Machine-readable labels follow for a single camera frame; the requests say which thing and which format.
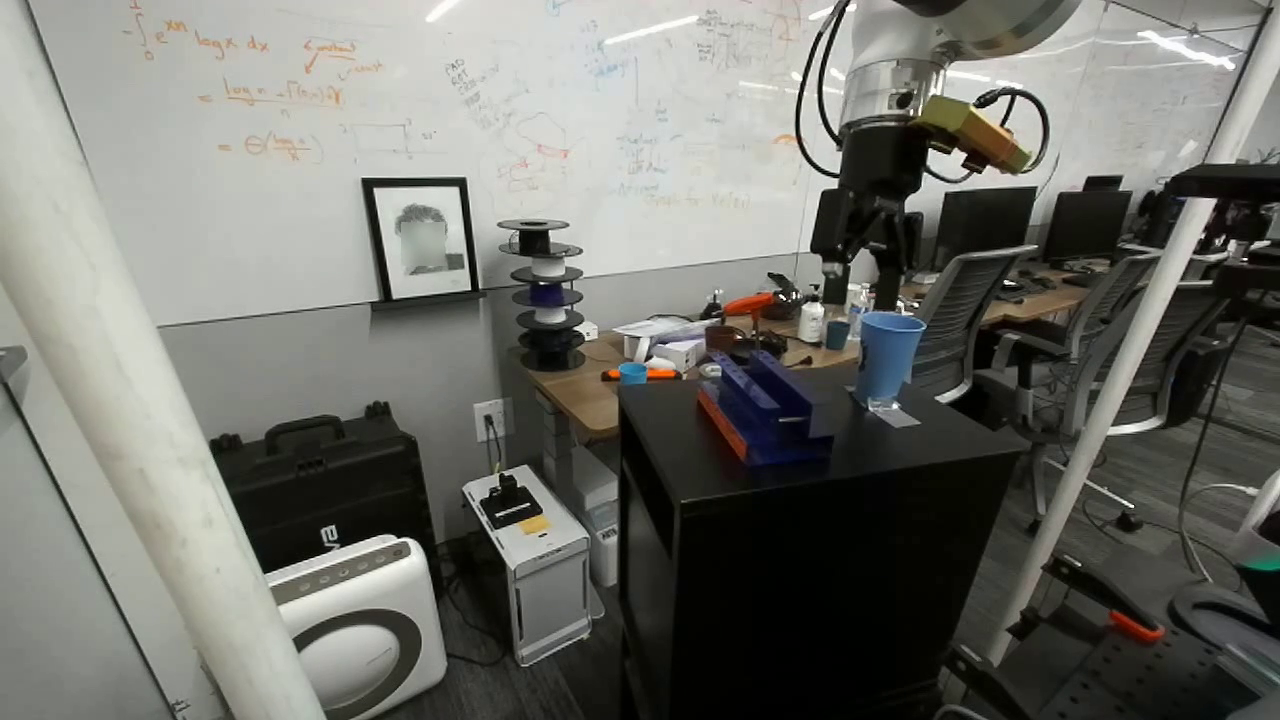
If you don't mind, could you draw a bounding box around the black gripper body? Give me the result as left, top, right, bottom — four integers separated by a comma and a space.
835, 115, 928, 251

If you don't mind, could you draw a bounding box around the orange marker object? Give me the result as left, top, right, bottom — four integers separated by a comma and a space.
720, 293, 783, 319

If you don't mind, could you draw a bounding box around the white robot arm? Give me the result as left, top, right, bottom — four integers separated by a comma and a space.
830, 0, 1081, 309

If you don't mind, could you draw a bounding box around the blue plastic cup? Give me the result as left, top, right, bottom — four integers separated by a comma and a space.
858, 312, 924, 401

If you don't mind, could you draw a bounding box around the white bottle on desk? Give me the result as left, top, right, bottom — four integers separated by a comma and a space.
796, 301, 826, 344

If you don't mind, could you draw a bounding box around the grey office chair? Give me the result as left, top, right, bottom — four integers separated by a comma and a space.
912, 245, 1027, 405

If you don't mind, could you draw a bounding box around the black computer monitor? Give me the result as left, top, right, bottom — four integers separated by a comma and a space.
1045, 192, 1127, 263
932, 187, 1037, 263

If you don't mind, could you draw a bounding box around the blue and orange block stack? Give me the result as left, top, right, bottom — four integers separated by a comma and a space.
697, 350, 830, 468

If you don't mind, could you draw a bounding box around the black cabinet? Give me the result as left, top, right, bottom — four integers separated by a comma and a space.
618, 368, 1022, 720

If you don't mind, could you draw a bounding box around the white tripod pole right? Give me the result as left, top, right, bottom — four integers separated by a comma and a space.
978, 8, 1280, 664

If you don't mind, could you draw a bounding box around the white tripod pole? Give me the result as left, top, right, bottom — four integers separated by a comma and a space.
978, 8, 1280, 664
0, 0, 323, 720

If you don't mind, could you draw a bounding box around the wooden desk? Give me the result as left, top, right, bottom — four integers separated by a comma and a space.
531, 279, 1083, 444

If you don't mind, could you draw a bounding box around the stack of filament spools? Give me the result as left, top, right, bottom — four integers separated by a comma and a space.
499, 218, 585, 370

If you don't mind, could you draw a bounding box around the white computer tower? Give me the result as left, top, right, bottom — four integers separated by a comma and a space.
465, 462, 591, 668

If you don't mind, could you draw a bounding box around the framed portrait photo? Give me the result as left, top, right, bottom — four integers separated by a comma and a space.
360, 177, 481, 304

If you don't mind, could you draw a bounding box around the black hard case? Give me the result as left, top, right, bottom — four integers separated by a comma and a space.
210, 401, 437, 570

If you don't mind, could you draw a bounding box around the white air purifier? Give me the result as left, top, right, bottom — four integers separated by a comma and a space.
267, 537, 448, 720

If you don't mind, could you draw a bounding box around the whiteboard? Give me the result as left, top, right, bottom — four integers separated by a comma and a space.
2, 0, 830, 325

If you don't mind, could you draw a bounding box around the white tripod pole left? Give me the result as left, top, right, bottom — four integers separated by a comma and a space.
0, 0, 323, 720

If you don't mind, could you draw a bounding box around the yellow wrist camera box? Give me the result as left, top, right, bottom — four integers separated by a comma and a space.
920, 97, 1027, 170

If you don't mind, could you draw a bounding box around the orange handled tool on floor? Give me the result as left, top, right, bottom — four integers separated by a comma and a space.
1045, 554, 1167, 643

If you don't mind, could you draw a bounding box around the white wall outlet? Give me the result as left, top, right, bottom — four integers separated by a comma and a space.
472, 401, 508, 438

